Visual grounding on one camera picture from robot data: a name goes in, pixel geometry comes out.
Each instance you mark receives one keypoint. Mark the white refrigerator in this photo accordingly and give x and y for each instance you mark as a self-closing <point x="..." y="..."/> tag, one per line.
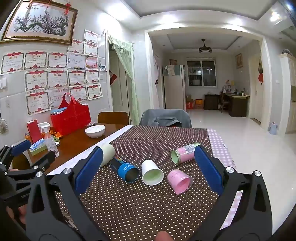
<point x="173" y="90"/>

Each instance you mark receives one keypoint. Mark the small framed wall picture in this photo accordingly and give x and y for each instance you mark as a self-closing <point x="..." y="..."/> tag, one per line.
<point x="239" y="60"/>

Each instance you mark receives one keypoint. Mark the dark wooden desk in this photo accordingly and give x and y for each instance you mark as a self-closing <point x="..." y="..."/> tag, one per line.
<point x="238" y="104"/>

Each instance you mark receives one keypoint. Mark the red felt bag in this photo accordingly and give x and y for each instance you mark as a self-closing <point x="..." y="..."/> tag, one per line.
<point x="71" y="118"/>

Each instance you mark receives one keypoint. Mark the white bowl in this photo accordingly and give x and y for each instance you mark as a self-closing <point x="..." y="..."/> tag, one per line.
<point x="94" y="131"/>

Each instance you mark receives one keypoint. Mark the red knot ornament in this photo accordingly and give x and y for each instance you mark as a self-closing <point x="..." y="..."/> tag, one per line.
<point x="67" y="6"/>

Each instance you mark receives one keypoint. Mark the blue water pitcher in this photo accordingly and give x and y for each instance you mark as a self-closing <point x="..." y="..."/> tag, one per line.
<point x="273" y="128"/>

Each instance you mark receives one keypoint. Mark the white cup green inside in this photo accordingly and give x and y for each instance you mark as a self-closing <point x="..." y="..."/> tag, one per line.
<point x="150" y="170"/>

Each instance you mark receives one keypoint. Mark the person's left hand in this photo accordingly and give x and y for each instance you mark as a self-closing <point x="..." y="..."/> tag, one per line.
<point x="18" y="212"/>

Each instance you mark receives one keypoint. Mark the brown dotted tablecloth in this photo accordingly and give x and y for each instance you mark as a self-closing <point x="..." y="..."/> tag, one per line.
<point x="148" y="208"/>

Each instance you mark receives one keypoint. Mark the orange cardboard boxes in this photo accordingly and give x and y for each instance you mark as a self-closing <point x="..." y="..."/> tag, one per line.
<point x="195" y="104"/>

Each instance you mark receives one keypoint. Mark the cream tall cabinet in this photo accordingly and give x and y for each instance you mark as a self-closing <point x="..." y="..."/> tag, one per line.
<point x="288" y="92"/>

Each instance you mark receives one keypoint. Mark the chair with grey jacket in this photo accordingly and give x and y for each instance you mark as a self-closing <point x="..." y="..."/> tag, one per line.
<point x="161" y="117"/>

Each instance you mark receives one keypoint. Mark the window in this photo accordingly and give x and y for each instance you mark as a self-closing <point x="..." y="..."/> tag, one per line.
<point x="201" y="73"/>

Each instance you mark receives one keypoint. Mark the ceiling fan lamp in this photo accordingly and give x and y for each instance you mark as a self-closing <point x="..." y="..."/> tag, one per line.
<point x="204" y="48"/>

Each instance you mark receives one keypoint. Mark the clear spray bottle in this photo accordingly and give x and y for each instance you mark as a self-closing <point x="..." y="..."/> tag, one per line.
<point x="50" y="143"/>

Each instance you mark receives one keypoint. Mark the group of wall certificates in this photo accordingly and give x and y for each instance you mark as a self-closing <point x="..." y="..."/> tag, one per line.
<point x="57" y="78"/>

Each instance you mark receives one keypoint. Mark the pink cup green inside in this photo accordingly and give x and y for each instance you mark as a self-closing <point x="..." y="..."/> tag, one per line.
<point x="186" y="153"/>

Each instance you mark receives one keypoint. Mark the pink checked tablecloth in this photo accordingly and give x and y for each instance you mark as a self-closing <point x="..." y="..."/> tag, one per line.
<point x="219" y="148"/>

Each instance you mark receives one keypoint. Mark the framed blossom painting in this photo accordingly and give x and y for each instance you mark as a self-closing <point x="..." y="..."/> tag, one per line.
<point x="39" y="22"/>

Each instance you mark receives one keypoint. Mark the white light switch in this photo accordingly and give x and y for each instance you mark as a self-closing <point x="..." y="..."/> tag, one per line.
<point x="2" y="83"/>

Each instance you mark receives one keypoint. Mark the orange snack packets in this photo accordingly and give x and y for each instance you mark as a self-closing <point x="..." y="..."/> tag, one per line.
<point x="55" y="134"/>

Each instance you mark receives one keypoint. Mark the red carton box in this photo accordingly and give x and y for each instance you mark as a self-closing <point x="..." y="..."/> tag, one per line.
<point x="34" y="132"/>

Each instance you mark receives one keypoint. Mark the red door decoration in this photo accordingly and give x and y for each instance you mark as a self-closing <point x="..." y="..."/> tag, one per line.
<point x="260" y="78"/>

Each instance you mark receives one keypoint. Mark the wooden chair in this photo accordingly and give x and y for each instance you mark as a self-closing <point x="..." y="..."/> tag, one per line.
<point x="113" y="117"/>

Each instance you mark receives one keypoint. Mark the pink paper cup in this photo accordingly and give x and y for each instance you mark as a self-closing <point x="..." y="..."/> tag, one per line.
<point x="178" y="179"/>

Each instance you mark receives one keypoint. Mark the cream paper cup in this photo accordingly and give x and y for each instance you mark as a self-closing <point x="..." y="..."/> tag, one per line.
<point x="108" y="153"/>

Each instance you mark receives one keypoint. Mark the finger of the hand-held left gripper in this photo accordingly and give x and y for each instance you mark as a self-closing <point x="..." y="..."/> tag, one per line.
<point x="40" y="162"/>
<point x="21" y="147"/>

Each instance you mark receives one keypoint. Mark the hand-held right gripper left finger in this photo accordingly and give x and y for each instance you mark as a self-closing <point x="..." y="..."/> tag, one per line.
<point x="89" y="169"/>

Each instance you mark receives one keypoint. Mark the small wall photos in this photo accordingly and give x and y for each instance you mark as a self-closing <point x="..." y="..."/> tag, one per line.
<point x="103" y="67"/>

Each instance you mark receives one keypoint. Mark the person's right hand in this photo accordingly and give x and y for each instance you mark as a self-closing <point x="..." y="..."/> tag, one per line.
<point x="163" y="236"/>

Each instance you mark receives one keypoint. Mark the green tissue box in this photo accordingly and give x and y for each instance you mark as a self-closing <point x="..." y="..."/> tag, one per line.
<point x="37" y="147"/>

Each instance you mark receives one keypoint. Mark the green door curtain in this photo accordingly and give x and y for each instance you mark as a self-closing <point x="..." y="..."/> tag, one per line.
<point x="131" y="74"/>

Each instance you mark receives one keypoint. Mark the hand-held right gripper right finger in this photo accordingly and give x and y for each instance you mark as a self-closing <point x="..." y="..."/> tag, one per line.
<point x="208" y="167"/>

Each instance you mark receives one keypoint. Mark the blue printed paper cup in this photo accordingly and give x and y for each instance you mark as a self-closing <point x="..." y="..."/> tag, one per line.
<point x="124" y="169"/>

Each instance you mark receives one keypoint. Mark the dark low cabinet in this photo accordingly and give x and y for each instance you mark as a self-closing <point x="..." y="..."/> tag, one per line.
<point x="211" y="102"/>

